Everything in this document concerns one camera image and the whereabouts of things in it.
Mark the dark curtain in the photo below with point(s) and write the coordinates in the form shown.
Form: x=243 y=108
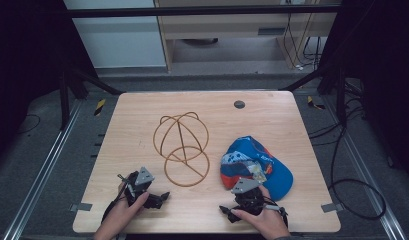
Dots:
x=385 y=66
x=22 y=66

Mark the white cabinet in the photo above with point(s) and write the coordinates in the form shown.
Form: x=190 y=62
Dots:
x=118 y=43

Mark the black horizontal frame bar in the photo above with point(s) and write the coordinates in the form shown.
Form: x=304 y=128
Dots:
x=192 y=11

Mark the blue and red cap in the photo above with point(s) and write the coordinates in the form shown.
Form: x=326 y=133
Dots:
x=258 y=163

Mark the grey metal table bracket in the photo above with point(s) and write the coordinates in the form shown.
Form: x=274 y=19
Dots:
x=81 y=207
x=332 y=207

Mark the aluminium floor rail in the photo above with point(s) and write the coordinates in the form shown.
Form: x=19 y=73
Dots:
x=362 y=166
x=42 y=173

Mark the yellow and black tape strip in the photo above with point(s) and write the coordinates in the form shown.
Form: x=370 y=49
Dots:
x=99 y=107
x=312 y=102

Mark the black metal frame stand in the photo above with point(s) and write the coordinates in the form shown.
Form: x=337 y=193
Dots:
x=340 y=96
x=63 y=100

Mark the person's right hand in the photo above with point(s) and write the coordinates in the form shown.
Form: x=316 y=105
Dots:
x=267 y=221

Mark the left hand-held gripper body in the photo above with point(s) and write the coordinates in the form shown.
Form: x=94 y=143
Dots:
x=143 y=177

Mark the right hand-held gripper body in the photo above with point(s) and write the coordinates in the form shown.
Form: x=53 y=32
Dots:
x=247 y=191

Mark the grey round table grommet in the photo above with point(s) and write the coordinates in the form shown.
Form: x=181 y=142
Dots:
x=239 y=104

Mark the person's left hand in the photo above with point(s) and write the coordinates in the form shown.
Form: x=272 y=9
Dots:
x=120 y=213

